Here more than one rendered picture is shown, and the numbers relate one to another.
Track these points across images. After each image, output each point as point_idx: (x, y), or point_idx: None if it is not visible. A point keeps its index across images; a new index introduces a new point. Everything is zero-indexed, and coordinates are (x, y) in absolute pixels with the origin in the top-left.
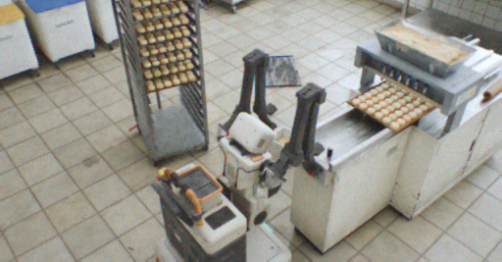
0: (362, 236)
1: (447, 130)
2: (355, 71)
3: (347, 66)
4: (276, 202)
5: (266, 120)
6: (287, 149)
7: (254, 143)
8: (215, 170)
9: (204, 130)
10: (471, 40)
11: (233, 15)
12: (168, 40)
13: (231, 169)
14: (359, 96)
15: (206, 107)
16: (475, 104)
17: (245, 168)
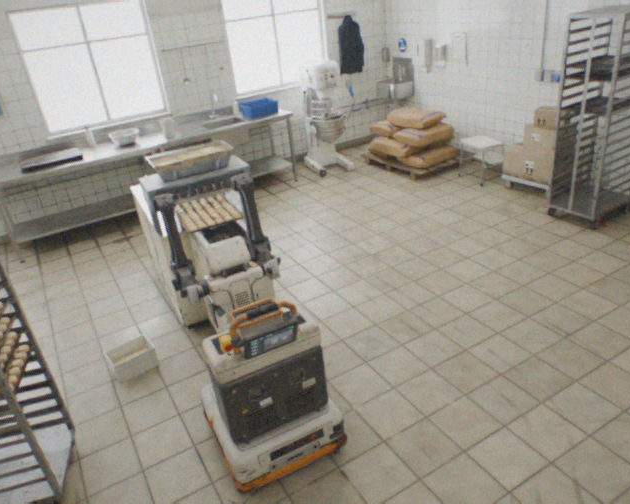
0: None
1: None
2: (46, 299)
3: (31, 303)
4: (201, 384)
5: None
6: (256, 244)
7: (247, 250)
8: (115, 438)
9: (64, 412)
10: (93, 216)
11: None
12: None
13: (243, 296)
14: (188, 225)
15: (53, 377)
16: (226, 192)
17: (259, 275)
